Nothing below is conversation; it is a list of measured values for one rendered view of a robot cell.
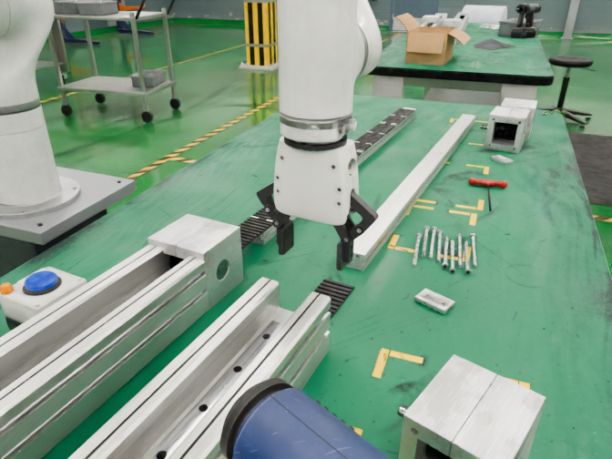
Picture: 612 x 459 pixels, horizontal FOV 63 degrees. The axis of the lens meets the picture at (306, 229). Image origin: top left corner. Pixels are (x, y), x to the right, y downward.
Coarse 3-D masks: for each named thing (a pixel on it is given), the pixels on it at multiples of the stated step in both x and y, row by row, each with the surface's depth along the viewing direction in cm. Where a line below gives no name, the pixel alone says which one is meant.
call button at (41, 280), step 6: (42, 270) 68; (48, 270) 68; (30, 276) 67; (36, 276) 67; (42, 276) 67; (48, 276) 67; (54, 276) 67; (24, 282) 66; (30, 282) 65; (36, 282) 65; (42, 282) 65; (48, 282) 66; (54, 282) 66; (30, 288) 65; (36, 288) 65; (42, 288) 65; (48, 288) 66
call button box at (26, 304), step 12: (60, 276) 69; (72, 276) 69; (24, 288) 66; (60, 288) 67; (72, 288) 67; (0, 300) 66; (12, 300) 64; (24, 300) 64; (36, 300) 64; (48, 300) 64; (12, 312) 66; (24, 312) 64; (36, 312) 63; (12, 324) 67
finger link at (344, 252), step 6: (354, 228) 61; (360, 228) 60; (354, 234) 61; (360, 234) 61; (342, 246) 62; (348, 246) 62; (342, 252) 63; (348, 252) 63; (342, 258) 63; (348, 258) 63; (336, 264) 64; (342, 264) 64
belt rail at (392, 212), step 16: (464, 128) 143; (448, 144) 130; (432, 160) 119; (416, 176) 111; (432, 176) 115; (400, 192) 102; (416, 192) 104; (384, 208) 96; (400, 208) 96; (384, 224) 90; (368, 240) 84; (384, 240) 89; (368, 256) 82
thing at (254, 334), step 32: (256, 288) 62; (224, 320) 57; (256, 320) 60; (288, 320) 57; (320, 320) 59; (192, 352) 52; (224, 352) 55; (256, 352) 56; (288, 352) 52; (320, 352) 61; (160, 384) 48; (192, 384) 50; (224, 384) 52; (128, 416) 44; (160, 416) 47; (192, 416) 48; (224, 416) 44; (96, 448) 42; (128, 448) 43; (160, 448) 45; (192, 448) 42
